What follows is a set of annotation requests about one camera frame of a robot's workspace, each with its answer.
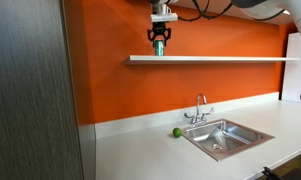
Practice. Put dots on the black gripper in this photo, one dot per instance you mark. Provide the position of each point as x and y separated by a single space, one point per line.
160 28

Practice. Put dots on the green soda can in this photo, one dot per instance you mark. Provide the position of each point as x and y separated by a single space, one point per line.
159 48

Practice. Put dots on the chrome faucet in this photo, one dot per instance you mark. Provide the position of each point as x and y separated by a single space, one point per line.
198 115

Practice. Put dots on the green lime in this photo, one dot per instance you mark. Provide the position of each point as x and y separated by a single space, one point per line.
177 132

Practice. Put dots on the round sink drain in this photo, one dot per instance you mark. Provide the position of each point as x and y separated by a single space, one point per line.
217 146

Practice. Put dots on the stainless steel sink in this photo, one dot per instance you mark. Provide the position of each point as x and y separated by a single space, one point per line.
243 136

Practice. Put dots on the dark wood cabinet panel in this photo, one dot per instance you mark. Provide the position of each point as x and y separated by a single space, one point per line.
30 90

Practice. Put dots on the white door panel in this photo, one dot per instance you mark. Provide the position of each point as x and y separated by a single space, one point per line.
298 73

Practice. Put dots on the black object at counter edge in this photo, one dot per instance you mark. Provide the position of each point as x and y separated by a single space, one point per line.
273 174

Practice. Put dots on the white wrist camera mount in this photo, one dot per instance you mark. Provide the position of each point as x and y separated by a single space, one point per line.
163 17

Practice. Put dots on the white wall shelf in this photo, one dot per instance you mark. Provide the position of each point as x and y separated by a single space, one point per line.
210 59

